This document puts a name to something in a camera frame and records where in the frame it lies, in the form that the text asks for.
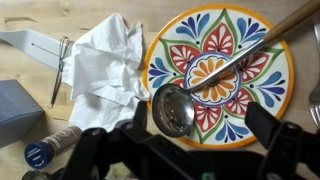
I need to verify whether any crumpled white paper towel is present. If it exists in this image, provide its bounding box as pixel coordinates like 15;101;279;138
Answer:
62;13;150;132

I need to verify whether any spice jar blue lid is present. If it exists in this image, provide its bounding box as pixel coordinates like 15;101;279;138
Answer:
24;126;82;169

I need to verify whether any steel ladle wooden handle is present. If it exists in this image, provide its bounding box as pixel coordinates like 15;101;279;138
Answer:
152;0;320;138

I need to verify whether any white plastic spatula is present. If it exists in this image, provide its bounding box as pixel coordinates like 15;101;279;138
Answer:
0;29;60;70

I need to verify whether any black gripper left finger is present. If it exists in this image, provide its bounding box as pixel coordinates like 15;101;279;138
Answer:
133;101;148;129

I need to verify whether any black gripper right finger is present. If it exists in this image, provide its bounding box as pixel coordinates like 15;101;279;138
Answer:
245;102;280;149

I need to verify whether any grey-blue tissue box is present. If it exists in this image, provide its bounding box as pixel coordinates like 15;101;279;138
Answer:
0;80;44;148

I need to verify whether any colourful floral ceramic plate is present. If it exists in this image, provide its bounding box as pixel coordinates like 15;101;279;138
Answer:
141;3;296;150

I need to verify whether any small wire whisk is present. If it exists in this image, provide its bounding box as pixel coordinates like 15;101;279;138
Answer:
47;36;71;109

